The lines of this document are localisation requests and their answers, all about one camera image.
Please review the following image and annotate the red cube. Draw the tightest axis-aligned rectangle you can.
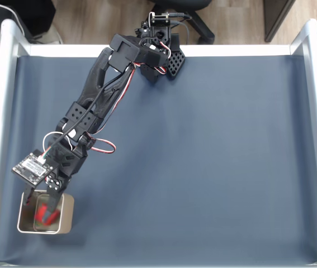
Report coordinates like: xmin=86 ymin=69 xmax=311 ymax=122
xmin=34 ymin=205 xmax=61 ymax=226

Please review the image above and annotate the square metal tin container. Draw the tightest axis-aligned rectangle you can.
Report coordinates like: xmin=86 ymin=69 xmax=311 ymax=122
xmin=17 ymin=189 xmax=75 ymax=235

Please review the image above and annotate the dark blue mat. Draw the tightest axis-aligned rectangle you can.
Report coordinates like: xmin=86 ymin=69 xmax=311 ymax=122
xmin=0 ymin=55 xmax=317 ymax=266

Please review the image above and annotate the black box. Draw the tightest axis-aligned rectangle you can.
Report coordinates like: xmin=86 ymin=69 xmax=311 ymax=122
xmin=0 ymin=0 xmax=57 ymax=43

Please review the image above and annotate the black office chair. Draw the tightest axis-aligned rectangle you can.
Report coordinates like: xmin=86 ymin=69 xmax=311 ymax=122
xmin=149 ymin=0 xmax=215 ymax=45

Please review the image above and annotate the dark cabinet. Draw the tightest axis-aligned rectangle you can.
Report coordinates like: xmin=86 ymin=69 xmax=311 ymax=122
xmin=263 ymin=0 xmax=297 ymax=43

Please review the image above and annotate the bare camera circuit board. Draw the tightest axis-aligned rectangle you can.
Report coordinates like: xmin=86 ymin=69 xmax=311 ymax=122
xmin=12 ymin=150 xmax=60 ymax=187

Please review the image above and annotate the white looped servo wire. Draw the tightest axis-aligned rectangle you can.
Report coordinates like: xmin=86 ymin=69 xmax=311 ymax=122
xmin=42 ymin=132 xmax=64 ymax=153

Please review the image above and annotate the red white black servo wire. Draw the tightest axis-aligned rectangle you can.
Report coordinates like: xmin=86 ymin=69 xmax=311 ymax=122
xmin=89 ymin=137 xmax=116 ymax=154

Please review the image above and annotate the black camera cable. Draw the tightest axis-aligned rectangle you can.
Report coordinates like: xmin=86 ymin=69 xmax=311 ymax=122
xmin=42 ymin=64 xmax=136 ymax=162

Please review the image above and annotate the silver metal cart frame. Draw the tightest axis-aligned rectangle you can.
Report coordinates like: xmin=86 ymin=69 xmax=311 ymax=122
xmin=0 ymin=18 xmax=317 ymax=268

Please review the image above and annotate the white cable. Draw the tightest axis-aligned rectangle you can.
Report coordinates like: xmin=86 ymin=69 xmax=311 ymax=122
xmin=0 ymin=0 xmax=25 ymax=36

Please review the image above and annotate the grey cable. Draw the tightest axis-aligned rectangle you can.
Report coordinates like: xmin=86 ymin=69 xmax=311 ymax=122
xmin=169 ymin=12 xmax=193 ymax=45

